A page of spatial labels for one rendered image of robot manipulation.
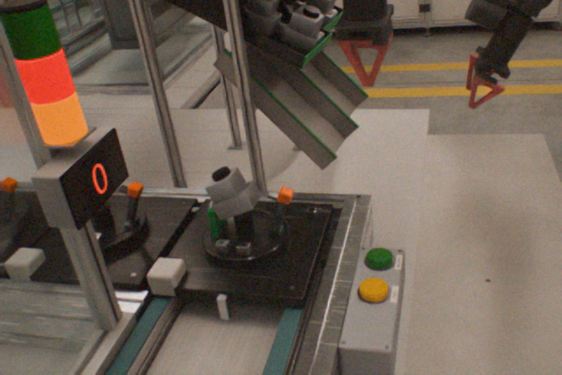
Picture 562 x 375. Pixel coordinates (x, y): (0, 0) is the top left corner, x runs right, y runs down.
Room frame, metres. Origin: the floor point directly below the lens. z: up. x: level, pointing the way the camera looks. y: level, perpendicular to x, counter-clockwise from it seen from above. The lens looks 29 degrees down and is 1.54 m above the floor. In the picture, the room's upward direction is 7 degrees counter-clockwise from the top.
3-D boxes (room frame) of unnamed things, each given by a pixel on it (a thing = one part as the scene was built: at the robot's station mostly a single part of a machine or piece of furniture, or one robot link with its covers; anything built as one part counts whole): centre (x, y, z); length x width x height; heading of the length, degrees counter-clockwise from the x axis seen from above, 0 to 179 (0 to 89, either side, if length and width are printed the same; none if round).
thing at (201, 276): (0.78, 0.09, 0.96); 0.24 x 0.24 x 0.02; 73
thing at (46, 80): (0.63, 0.26, 1.33); 0.05 x 0.05 x 0.05
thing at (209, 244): (0.78, 0.09, 0.98); 0.14 x 0.14 x 0.02
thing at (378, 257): (0.70, -0.11, 0.96); 0.04 x 0.04 x 0.02
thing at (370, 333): (0.63, -0.09, 0.93); 0.21 x 0.07 x 0.06; 163
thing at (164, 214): (0.85, 0.34, 1.01); 0.24 x 0.24 x 0.13; 73
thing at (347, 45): (0.78, -0.12, 1.27); 0.07 x 0.07 x 0.09; 72
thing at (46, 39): (0.63, 0.26, 1.38); 0.05 x 0.05 x 0.05
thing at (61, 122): (0.63, 0.26, 1.28); 0.05 x 0.05 x 0.05
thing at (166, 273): (0.71, 0.21, 0.97); 0.05 x 0.05 x 0.04; 73
